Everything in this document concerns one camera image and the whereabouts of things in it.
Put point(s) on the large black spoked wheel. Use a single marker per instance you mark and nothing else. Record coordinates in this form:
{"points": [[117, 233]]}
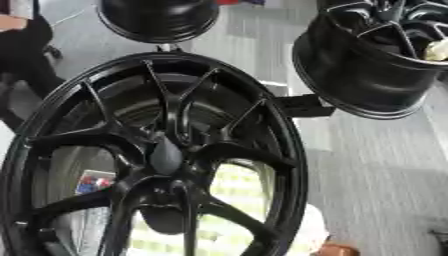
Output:
{"points": [[175, 120]]}

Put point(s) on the black wheel rim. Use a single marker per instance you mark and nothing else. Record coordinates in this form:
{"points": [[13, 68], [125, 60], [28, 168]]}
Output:
{"points": [[157, 20]]}

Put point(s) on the black spoked wheel with plug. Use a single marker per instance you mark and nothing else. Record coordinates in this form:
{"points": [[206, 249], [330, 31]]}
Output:
{"points": [[356, 73]]}

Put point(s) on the white plug in wheel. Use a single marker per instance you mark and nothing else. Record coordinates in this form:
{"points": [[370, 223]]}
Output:
{"points": [[437, 50]]}

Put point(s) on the red and blue box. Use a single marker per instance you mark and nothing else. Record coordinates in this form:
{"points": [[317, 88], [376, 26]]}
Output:
{"points": [[93, 181]]}

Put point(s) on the orange-brown object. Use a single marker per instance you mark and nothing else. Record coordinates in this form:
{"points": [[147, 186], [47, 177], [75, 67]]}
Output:
{"points": [[333, 250]]}

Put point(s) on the person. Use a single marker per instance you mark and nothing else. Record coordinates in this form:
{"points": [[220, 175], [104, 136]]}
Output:
{"points": [[26, 56]]}

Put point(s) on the black mounting bracket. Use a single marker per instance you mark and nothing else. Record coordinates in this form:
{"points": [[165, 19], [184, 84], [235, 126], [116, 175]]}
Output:
{"points": [[303, 106]]}

